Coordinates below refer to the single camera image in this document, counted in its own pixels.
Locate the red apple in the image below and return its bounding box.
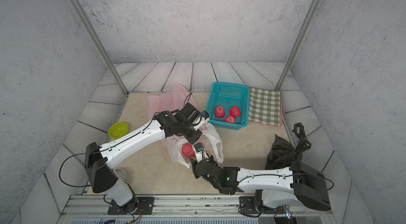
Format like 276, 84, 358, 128
181, 143, 196, 158
225, 116, 236, 124
215, 106, 225, 118
229, 106, 242, 118

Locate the black plastic bag knotted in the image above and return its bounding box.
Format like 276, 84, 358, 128
265, 122, 312, 170

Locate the aluminium frame post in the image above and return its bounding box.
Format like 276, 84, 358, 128
68, 0, 129, 97
276, 0, 322, 91

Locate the teal plastic perforated basket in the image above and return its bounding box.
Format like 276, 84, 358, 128
206, 82, 250, 130

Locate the pink white striped bag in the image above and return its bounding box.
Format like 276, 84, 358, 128
162, 124, 224, 169

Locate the right aluminium frame post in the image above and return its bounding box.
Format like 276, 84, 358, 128
276, 0, 322, 91

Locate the pink plastic bag apple print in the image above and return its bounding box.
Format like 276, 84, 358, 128
148, 83, 197, 120

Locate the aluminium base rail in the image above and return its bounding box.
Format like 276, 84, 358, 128
57, 194, 336, 224

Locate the left aluminium frame post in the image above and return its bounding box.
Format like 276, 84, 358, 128
68, 0, 129, 97

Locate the green white checkered cloth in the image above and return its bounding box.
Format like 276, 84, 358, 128
248, 88, 283, 127

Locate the silver ribbed metal cup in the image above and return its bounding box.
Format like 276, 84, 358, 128
115, 169, 132, 184

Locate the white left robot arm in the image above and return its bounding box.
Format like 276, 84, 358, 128
85, 103, 209, 213

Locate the green plastic bowl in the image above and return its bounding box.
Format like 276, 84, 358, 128
108, 122, 129, 139

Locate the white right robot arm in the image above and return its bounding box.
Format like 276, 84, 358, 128
191, 143, 332, 211

